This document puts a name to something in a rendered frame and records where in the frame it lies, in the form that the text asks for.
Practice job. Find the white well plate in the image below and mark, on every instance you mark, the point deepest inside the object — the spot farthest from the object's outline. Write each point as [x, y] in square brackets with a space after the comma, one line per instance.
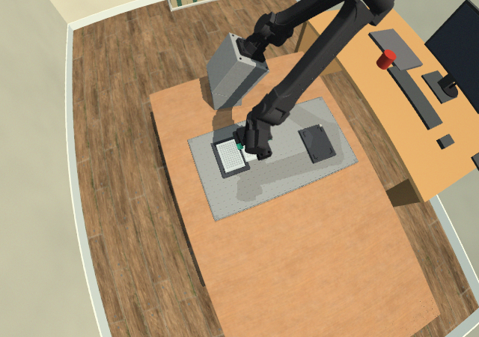
[231, 158]
[248, 157]

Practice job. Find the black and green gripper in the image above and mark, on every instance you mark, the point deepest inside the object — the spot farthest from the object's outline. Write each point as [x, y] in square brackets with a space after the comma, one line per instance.
[240, 138]

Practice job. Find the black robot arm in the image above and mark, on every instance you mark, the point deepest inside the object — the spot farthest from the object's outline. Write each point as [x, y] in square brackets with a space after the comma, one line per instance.
[272, 28]

